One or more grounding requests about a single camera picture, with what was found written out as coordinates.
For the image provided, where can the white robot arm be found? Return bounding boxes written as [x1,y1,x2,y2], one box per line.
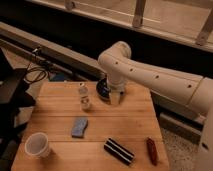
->
[98,41,213,171]

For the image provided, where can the dark round bowl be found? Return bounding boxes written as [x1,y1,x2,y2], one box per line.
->
[96,79,110,101]

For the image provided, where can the clear plastic bottle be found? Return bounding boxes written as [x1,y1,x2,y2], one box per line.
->
[78,83,91,111]

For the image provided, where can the blue sponge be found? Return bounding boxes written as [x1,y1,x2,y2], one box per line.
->
[71,117,88,138]

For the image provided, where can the black white striped block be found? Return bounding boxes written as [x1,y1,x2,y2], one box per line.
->
[104,138,135,165]

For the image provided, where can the red brown oblong object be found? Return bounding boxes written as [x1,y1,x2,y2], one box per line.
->
[146,138,158,166]

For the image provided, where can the white plastic cup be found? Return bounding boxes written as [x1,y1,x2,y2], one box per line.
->
[24,132,51,158]

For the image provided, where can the black equipment at left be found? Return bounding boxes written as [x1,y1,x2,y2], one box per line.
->
[0,48,35,157]

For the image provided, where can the wooden railing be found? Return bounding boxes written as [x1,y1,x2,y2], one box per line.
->
[27,0,213,53]

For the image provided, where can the black cables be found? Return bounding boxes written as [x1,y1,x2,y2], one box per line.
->
[23,46,56,84]

